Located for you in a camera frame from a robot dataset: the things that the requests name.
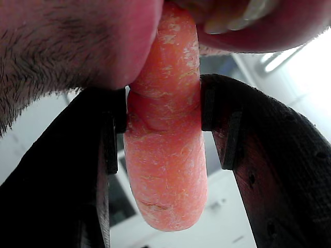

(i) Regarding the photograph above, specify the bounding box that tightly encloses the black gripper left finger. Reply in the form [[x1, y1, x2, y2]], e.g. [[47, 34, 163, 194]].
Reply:
[[0, 87, 128, 248]]

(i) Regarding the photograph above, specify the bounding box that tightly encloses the small orange object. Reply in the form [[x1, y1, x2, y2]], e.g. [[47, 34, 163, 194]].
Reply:
[[123, 2, 209, 232]]

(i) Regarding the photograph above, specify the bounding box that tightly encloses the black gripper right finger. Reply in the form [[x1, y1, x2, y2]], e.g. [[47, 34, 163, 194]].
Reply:
[[200, 73, 331, 248]]

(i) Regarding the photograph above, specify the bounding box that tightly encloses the man in beige hoodie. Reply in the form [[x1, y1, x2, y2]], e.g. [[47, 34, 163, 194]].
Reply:
[[0, 0, 331, 139]]

